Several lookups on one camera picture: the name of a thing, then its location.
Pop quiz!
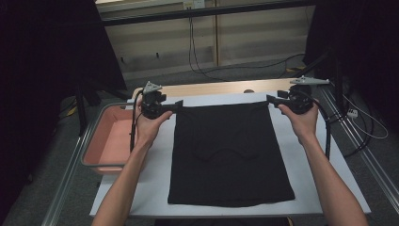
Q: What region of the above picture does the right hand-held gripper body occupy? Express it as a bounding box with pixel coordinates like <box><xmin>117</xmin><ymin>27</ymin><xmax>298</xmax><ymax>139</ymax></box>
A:
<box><xmin>277</xmin><ymin>75</ymin><xmax>331</xmax><ymax>116</ymax></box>

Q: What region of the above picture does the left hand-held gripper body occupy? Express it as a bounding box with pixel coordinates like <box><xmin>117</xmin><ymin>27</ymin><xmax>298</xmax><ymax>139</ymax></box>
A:
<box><xmin>139</xmin><ymin>80</ymin><xmax>168</xmax><ymax>121</ymax></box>

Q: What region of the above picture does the pink basket with grey rim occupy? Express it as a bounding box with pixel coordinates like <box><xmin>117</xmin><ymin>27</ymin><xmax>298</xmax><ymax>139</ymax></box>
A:
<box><xmin>80</xmin><ymin>102</ymin><xmax>149</xmax><ymax>176</ymax></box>

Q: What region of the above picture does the black vest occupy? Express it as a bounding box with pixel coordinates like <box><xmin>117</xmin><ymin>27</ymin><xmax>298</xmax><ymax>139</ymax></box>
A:
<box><xmin>167</xmin><ymin>101</ymin><xmax>296</xmax><ymax>208</ymax></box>

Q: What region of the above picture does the person's left hand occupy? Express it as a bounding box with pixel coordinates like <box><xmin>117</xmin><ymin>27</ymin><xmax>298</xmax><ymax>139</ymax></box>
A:
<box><xmin>134</xmin><ymin>97</ymin><xmax>174</xmax><ymax>149</ymax></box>

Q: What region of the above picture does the person's right hand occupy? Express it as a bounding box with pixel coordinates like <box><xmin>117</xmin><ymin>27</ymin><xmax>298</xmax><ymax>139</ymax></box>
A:
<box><xmin>277</xmin><ymin>104</ymin><xmax>320</xmax><ymax>146</ymax></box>

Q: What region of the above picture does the black stand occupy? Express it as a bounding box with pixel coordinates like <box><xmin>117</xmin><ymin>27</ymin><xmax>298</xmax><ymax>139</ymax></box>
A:
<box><xmin>293</xmin><ymin>46</ymin><xmax>347</xmax><ymax>117</ymax></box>
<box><xmin>74</xmin><ymin>78</ymin><xmax>133</xmax><ymax>137</ymax></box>

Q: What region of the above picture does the wooden table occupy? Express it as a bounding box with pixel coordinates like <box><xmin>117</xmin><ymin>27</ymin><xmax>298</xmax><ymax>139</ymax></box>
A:
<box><xmin>131</xmin><ymin>77</ymin><xmax>307</xmax><ymax>100</ymax></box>

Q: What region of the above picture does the black curtain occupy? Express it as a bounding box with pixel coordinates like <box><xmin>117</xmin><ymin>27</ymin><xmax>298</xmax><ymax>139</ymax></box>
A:
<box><xmin>0</xmin><ymin>0</ymin><xmax>128</xmax><ymax>208</ymax></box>
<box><xmin>303</xmin><ymin>0</ymin><xmax>399</xmax><ymax>133</ymax></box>

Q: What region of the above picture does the black metal crossbar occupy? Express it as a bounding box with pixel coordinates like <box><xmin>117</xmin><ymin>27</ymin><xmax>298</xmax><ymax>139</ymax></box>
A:
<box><xmin>100</xmin><ymin>0</ymin><xmax>316</xmax><ymax>27</ymax></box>

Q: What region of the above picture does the left hand-held gripper cable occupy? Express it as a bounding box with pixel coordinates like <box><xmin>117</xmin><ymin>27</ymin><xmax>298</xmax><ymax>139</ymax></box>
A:
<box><xmin>129</xmin><ymin>89</ymin><xmax>146</xmax><ymax>153</ymax></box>

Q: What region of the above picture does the hand-held gripper cable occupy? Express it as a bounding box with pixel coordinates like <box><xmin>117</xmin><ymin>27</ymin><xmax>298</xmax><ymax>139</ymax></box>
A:
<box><xmin>300</xmin><ymin>89</ymin><xmax>332</xmax><ymax>161</ymax></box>
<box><xmin>129</xmin><ymin>89</ymin><xmax>146</xmax><ymax>153</ymax></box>

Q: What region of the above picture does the right hand-held gripper cable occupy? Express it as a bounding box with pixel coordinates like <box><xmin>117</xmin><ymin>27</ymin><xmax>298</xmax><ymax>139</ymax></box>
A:
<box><xmin>300</xmin><ymin>89</ymin><xmax>332</xmax><ymax>161</ymax></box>

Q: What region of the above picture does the black wall cable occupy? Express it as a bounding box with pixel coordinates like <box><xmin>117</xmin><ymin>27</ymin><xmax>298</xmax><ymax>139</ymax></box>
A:
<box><xmin>190</xmin><ymin>8</ymin><xmax>307</xmax><ymax>76</ymax></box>
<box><xmin>187</xmin><ymin>8</ymin><xmax>229</xmax><ymax>83</ymax></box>

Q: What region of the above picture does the black floor cable bundle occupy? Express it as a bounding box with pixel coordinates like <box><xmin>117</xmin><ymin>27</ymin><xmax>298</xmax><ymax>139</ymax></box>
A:
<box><xmin>324</xmin><ymin>103</ymin><xmax>375</xmax><ymax>158</ymax></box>

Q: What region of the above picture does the white floor cable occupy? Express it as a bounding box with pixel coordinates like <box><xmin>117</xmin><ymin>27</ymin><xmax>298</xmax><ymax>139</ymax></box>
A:
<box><xmin>342</xmin><ymin>93</ymin><xmax>390</xmax><ymax>140</ymax></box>

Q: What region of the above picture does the white wall socket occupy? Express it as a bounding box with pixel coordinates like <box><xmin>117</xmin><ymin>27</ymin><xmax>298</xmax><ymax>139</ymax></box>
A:
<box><xmin>183</xmin><ymin>0</ymin><xmax>205</xmax><ymax>9</ymax></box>

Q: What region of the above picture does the aluminium floor rail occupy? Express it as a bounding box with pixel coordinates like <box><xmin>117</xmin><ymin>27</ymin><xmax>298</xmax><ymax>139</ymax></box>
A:
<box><xmin>318</xmin><ymin>86</ymin><xmax>399</xmax><ymax>206</ymax></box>
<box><xmin>40</xmin><ymin>123</ymin><xmax>95</xmax><ymax>226</ymax></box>

